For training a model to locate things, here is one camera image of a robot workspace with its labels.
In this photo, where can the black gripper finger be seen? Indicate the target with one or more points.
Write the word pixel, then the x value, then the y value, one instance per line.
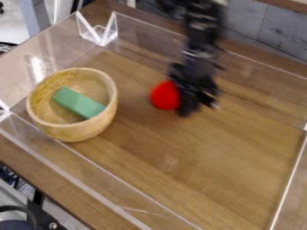
pixel 209 96
pixel 189 102

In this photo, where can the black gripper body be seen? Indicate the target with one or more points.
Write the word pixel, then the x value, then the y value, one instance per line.
pixel 197 70

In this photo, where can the red plush fruit green stem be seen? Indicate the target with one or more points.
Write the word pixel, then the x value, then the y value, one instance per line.
pixel 165 96

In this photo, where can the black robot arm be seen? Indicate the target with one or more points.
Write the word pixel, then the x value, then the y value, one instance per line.
pixel 203 20

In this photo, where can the green rectangular block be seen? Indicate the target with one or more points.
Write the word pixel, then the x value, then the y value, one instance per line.
pixel 78 103

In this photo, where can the light wooden bowl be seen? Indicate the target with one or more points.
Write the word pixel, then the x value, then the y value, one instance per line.
pixel 55 120

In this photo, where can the clear acrylic tray enclosure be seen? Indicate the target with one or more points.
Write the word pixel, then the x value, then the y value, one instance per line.
pixel 225 169

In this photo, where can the black table leg bracket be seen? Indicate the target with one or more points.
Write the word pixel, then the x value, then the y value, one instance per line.
pixel 46 221

